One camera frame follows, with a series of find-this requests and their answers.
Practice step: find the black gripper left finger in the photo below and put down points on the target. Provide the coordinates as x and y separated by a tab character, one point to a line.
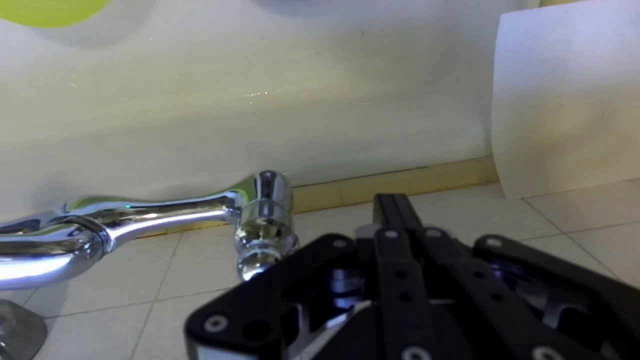
392	280

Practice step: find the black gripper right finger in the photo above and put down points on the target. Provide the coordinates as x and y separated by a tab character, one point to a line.
507	301

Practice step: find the chrome tap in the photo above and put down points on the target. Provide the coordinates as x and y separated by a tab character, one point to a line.
133	223

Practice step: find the yellow trim strip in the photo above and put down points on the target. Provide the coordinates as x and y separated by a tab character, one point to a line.
401	183

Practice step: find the white paper sheet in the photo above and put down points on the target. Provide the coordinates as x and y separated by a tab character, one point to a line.
567	93

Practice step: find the lime green bowl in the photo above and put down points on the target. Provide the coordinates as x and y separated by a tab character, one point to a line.
46	10

